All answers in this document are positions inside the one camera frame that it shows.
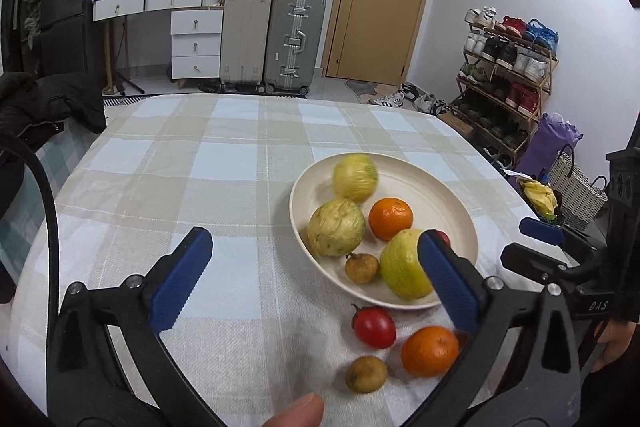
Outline bunch of bananas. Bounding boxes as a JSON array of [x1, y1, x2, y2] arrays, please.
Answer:
[[520, 179, 558, 220]]

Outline orange tangerine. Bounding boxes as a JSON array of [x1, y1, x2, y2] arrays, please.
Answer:
[[400, 326, 460, 378], [368, 198, 414, 242]]

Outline dark open wardrobe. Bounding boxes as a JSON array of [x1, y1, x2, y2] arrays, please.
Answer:
[[0, 0, 46, 72]]

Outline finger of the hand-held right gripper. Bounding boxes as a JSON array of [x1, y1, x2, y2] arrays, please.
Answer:
[[501, 243, 581, 284], [519, 217, 588, 250]]

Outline small yellow passion fruit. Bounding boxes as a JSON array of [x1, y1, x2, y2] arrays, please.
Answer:
[[332, 154, 379, 204]]

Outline black white striped sneaker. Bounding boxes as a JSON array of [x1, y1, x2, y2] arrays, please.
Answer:
[[368, 91, 405, 108]]

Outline purple bag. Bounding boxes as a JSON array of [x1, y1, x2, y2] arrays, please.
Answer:
[[515, 113, 583, 180]]

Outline wooden shoe rack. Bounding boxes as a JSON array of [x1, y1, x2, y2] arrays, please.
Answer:
[[450, 19, 558, 158]]

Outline black puffer jacket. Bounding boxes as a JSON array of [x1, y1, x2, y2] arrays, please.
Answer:
[[0, 72, 108, 303]]

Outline person's right hand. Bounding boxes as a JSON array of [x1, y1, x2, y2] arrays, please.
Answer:
[[592, 319, 640, 374]]

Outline grey doormat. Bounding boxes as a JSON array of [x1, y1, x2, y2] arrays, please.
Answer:
[[345, 79, 391, 104]]

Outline white desk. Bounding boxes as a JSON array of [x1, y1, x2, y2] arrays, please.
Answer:
[[91, 0, 226, 90]]

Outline beige suitcase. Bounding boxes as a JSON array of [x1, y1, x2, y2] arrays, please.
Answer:
[[220, 0, 274, 88]]

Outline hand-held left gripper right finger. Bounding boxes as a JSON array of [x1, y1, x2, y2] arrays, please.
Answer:
[[400, 229, 583, 427]]

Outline cream round plate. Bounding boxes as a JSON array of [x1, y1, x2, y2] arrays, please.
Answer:
[[289, 152, 480, 311]]

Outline silver suitcase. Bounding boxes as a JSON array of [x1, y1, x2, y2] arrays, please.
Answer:
[[263, 0, 327, 95]]

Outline large yellow-green passion fruit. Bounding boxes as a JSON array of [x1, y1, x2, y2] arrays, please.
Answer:
[[379, 228, 435, 300]]

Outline light blue checked cover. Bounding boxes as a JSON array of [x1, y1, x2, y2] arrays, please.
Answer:
[[30, 122, 103, 192]]

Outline black cable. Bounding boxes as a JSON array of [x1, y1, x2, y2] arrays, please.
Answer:
[[0, 129, 62, 303]]

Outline person's left hand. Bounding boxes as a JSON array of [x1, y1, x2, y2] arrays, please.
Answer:
[[260, 393, 325, 427]]

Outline medium yellow passion fruit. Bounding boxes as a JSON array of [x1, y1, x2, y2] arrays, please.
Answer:
[[307, 199, 366, 258]]

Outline small brown longan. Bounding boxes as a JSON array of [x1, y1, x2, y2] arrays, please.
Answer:
[[345, 253, 379, 285], [345, 355, 389, 394]]

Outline white woven basket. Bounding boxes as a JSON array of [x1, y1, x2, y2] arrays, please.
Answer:
[[547, 144, 608, 230]]

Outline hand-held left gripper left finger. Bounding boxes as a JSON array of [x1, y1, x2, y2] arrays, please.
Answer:
[[46, 227, 226, 427]]

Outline white drawer cabinet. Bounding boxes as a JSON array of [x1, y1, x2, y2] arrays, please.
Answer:
[[170, 8, 224, 82]]

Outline grey sneaker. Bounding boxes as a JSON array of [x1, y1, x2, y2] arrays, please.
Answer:
[[412, 94, 451, 115]]

